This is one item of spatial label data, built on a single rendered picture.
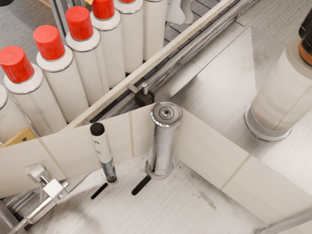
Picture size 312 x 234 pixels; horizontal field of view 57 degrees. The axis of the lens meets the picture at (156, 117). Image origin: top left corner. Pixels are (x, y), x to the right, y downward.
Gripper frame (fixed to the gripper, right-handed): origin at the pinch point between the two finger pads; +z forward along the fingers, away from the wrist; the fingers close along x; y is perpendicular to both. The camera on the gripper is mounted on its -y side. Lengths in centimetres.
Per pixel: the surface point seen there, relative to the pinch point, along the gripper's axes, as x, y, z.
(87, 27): -23.3, 2.6, -2.0
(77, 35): -24.1, 1.9, -0.4
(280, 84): -7.9, 26.8, -5.2
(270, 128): -2.8, 29.8, 3.6
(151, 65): -5.4, 4.7, 6.2
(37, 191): -28.9, 6.1, 27.4
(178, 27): 8.6, -0.2, 1.4
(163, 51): -2.3, 4.2, 3.7
